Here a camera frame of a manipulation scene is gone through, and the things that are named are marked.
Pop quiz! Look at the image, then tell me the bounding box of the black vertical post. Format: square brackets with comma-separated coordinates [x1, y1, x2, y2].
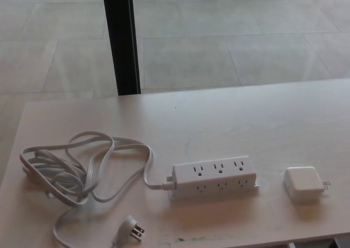
[101, 0, 142, 96]

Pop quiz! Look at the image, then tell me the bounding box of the white flat power cord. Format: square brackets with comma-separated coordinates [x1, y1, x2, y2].
[19, 132, 176, 248]

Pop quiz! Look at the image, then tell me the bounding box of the white square charger adapter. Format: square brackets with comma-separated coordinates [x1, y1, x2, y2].
[283, 166, 331, 205]

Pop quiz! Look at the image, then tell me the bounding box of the white power strip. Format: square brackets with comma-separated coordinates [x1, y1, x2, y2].
[162, 155, 260, 202]

